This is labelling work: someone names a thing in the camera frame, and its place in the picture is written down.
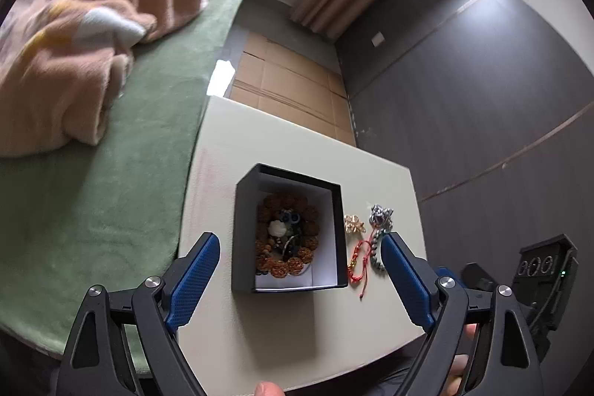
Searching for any white jade bead pendant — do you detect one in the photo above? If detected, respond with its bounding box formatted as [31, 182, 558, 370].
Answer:
[268, 220, 288, 238]

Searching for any black jewelry box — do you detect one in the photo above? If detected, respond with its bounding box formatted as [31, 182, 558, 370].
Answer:
[232, 163, 348, 294]

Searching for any silver pendant chain necklace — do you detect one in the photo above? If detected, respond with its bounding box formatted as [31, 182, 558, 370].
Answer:
[367, 203, 396, 234]

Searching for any red string bracelet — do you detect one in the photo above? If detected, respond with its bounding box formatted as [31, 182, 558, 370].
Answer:
[346, 226, 378, 302]

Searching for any pink fleece blanket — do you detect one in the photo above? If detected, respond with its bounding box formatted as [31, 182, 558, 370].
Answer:
[1, 0, 208, 158]

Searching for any dark grey wardrobe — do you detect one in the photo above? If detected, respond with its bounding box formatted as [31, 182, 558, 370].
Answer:
[336, 0, 593, 274]

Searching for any green bed mattress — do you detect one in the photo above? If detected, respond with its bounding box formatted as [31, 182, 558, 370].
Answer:
[1, 0, 243, 356]

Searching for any gold butterfly brooch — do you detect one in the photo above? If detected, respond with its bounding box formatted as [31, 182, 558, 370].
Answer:
[343, 215, 365, 235]

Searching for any brown rudraksha bead bracelet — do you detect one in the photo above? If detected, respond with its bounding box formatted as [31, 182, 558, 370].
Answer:
[254, 191, 322, 279]

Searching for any white wall switch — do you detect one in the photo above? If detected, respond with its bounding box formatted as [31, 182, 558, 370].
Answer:
[372, 32, 385, 47]

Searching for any flattened cardboard floor sheet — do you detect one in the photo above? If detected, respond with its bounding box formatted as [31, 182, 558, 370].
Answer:
[228, 31, 356, 146]

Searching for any person's left hand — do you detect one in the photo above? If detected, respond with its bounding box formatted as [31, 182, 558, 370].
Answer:
[254, 381, 285, 396]

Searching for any person's right hand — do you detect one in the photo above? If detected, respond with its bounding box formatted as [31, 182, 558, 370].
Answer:
[441, 324, 477, 396]

